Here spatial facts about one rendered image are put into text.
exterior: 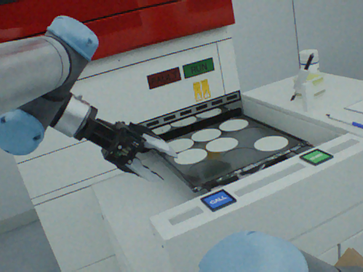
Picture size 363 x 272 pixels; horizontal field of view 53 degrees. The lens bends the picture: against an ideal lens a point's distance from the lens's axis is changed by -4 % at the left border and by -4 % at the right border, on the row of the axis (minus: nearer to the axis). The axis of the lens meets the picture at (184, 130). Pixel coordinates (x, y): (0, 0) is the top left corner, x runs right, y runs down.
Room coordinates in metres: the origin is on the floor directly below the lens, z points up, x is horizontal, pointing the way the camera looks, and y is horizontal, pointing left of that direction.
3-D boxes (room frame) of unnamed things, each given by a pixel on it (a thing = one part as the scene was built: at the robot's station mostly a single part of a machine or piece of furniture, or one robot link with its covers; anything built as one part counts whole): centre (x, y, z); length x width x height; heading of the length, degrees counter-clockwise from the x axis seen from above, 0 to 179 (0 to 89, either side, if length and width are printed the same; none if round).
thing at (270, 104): (1.12, -0.50, 0.89); 0.62 x 0.35 x 0.14; 20
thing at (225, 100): (1.27, -0.02, 0.96); 0.44 x 0.01 x 0.02; 110
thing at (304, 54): (1.40, -0.52, 1.01); 0.07 x 0.07 x 0.10
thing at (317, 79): (1.16, -0.43, 1.00); 0.07 x 0.07 x 0.07; 29
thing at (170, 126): (1.27, -0.02, 0.89); 0.44 x 0.02 x 0.10; 110
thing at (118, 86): (1.22, 0.15, 1.02); 0.82 x 0.03 x 0.40; 110
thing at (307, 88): (1.06, -0.37, 1.03); 0.06 x 0.04 x 0.13; 20
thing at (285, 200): (0.71, -0.16, 0.89); 0.55 x 0.09 x 0.14; 110
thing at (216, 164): (1.08, -0.10, 0.90); 0.34 x 0.34 x 0.01; 20
